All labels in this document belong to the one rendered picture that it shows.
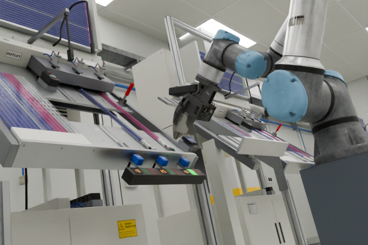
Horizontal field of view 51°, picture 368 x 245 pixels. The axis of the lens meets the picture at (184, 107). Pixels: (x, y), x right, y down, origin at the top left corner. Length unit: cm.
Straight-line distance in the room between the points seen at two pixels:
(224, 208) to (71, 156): 76
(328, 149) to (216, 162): 72
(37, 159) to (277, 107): 59
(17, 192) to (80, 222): 184
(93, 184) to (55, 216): 227
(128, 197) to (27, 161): 289
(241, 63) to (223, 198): 72
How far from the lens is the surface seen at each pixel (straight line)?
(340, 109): 102
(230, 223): 160
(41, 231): 132
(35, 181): 330
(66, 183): 344
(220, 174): 161
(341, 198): 96
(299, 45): 93
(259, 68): 106
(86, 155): 108
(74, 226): 139
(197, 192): 143
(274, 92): 92
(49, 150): 101
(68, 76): 160
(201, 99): 115
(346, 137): 99
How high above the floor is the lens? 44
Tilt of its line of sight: 19 degrees up
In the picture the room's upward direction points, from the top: 12 degrees counter-clockwise
